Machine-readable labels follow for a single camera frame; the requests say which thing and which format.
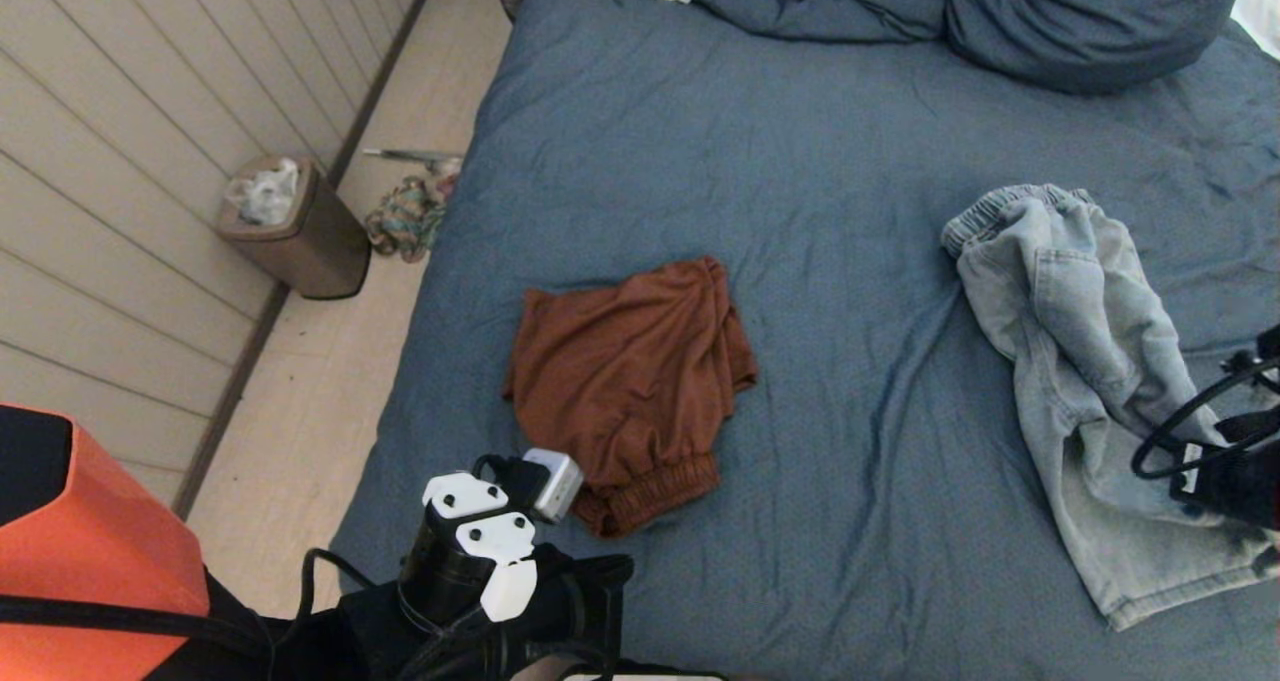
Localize light blue denim shorts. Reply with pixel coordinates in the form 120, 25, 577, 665
942, 183, 1280, 632

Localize rust brown garment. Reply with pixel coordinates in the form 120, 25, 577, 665
503, 256, 758, 539

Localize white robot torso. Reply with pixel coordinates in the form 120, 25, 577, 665
520, 659, 726, 681

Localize brown trash bin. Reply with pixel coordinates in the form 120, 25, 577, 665
217, 156, 372, 300

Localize colourful crumpled cloth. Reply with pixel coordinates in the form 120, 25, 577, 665
363, 173, 461, 265

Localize white plastic bin bag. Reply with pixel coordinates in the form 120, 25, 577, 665
225, 158, 301, 227

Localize grey metal rod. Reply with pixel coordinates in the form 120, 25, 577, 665
361, 146, 463, 172

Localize blue pillow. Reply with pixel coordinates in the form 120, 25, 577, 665
945, 0, 1253, 94

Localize white pillow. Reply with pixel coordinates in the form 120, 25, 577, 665
1232, 0, 1280, 59

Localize blue bed sheet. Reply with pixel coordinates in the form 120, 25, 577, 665
330, 0, 1280, 681

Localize bunched blue duvet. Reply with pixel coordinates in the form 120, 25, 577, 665
688, 0, 953, 42

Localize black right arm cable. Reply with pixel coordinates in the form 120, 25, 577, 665
1132, 356, 1280, 482

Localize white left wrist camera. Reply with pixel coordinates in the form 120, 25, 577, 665
422, 448, 584, 624

